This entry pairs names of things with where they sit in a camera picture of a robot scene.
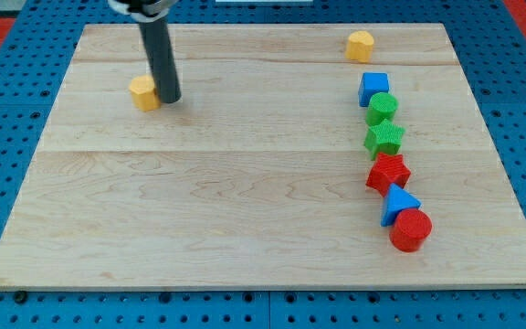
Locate red cylinder block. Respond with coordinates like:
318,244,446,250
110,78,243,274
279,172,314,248
389,208,433,252

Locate yellow hexagon block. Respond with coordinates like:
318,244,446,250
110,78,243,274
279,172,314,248
129,75,162,111

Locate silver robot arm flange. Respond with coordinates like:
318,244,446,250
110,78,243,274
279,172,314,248
107,0,178,23

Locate yellow heart block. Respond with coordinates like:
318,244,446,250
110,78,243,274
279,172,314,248
344,30,374,63

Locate green star block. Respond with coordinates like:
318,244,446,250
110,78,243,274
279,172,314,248
363,119,405,161

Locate light wooden board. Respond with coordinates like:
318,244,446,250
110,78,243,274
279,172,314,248
0,24,526,292

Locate blue triangle block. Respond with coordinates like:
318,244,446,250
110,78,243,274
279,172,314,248
380,184,422,227

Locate red star block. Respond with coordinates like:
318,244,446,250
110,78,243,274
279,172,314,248
365,153,412,197

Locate green cylinder block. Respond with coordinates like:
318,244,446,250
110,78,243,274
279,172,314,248
365,92,399,126

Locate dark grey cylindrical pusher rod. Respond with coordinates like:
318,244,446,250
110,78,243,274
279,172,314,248
139,16,182,103

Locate blue cube block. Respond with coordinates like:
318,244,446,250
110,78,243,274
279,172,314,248
358,72,390,107

